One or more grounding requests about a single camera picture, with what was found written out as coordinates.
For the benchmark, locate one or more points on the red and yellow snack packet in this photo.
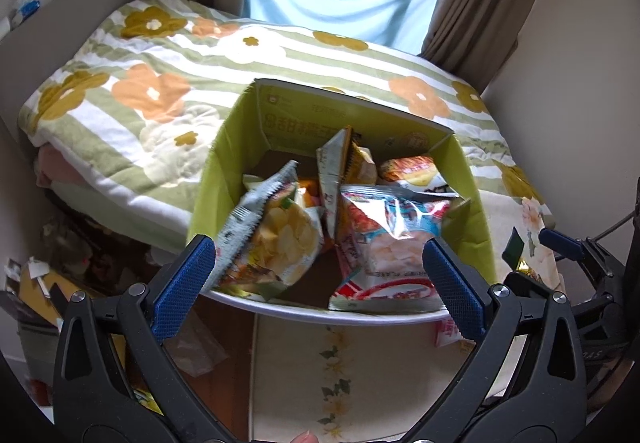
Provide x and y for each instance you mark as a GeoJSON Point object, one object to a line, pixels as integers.
{"type": "Point", "coordinates": [412, 170]}

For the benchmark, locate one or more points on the clear plastic bag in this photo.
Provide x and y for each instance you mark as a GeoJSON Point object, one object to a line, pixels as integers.
{"type": "Point", "coordinates": [197, 348]}

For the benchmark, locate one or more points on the yellow box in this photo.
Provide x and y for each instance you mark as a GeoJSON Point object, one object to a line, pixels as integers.
{"type": "Point", "coordinates": [145, 400]}

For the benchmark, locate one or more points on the black clothes rack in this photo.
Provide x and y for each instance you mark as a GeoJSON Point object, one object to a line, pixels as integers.
{"type": "Point", "coordinates": [617, 222]}

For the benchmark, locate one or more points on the pink folded blanket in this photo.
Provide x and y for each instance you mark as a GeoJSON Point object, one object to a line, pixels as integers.
{"type": "Point", "coordinates": [47, 165]}

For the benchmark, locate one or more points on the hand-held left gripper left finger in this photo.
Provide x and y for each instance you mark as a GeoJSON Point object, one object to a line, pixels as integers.
{"type": "Point", "coordinates": [182, 288]}

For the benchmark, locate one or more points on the orange silver-backed snack bag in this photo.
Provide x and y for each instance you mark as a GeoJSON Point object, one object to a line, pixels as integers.
{"type": "Point", "coordinates": [337, 168]}

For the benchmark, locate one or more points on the person's left hand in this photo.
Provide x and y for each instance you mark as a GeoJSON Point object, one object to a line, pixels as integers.
{"type": "Point", "coordinates": [302, 438]}

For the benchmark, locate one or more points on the red and blue chip bag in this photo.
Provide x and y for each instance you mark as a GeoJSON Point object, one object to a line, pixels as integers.
{"type": "Point", "coordinates": [385, 253]}

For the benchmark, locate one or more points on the green and gold packet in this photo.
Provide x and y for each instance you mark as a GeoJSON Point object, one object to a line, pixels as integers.
{"type": "Point", "coordinates": [520, 248]}

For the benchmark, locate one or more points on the blue and white bottle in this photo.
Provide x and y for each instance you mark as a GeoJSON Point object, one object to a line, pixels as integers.
{"type": "Point", "coordinates": [27, 5]}

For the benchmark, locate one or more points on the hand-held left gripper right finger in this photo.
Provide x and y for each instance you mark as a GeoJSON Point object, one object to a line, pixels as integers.
{"type": "Point", "coordinates": [452, 288]}

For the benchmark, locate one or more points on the yellow potato chip bag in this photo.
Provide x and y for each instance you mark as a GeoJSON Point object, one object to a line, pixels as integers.
{"type": "Point", "coordinates": [282, 243]}

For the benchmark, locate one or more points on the yellow-green cardboard box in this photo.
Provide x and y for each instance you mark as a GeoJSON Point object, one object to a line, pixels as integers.
{"type": "Point", "coordinates": [225, 183]}

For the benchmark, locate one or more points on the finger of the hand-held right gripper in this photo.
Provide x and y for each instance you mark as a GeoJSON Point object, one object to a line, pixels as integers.
{"type": "Point", "coordinates": [525, 280]}
{"type": "Point", "coordinates": [560, 242]}

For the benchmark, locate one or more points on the floral striped quilt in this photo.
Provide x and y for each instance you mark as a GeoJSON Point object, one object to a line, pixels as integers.
{"type": "Point", "coordinates": [160, 88]}

